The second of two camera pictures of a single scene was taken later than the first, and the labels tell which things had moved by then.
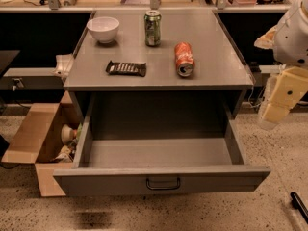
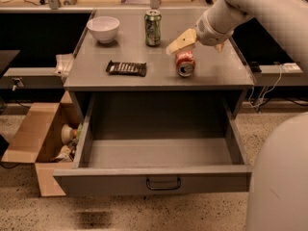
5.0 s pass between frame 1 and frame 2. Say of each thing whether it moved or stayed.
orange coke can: stayed
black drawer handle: stayed
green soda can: stayed
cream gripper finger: moved
